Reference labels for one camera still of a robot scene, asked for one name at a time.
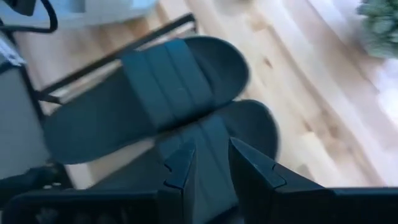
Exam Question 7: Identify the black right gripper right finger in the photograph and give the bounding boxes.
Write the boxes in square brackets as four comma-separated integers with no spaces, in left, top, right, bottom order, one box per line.
[229,138,335,224]

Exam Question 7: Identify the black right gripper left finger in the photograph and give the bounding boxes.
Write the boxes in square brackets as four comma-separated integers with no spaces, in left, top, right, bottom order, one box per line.
[157,140,197,224]

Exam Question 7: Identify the black rubber slide sandal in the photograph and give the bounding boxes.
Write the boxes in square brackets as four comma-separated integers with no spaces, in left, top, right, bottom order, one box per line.
[43,35,250,165]
[90,99,280,224]

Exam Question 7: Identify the wooden shelf with black legs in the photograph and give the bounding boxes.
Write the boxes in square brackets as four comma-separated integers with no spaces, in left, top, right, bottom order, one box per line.
[17,12,282,191]

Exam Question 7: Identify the green potted plant white pot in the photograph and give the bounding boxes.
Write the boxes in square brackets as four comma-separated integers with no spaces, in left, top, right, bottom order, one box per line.
[356,0,398,59]

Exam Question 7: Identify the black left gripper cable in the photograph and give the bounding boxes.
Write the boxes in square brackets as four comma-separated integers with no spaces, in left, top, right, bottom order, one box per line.
[0,0,59,34]

